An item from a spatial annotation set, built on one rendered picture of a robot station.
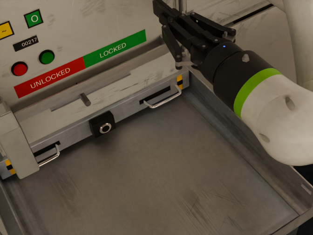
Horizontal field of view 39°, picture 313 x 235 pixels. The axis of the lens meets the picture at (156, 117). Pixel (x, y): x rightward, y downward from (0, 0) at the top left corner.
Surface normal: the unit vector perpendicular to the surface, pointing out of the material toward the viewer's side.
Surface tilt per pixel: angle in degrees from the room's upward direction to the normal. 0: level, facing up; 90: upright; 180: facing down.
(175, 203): 0
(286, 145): 69
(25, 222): 0
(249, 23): 90
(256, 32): 90
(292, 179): 90
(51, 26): 90
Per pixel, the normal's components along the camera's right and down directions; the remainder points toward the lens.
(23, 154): 0.53, 0.60
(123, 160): -0.07, -0.66
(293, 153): -0.31, 0.63
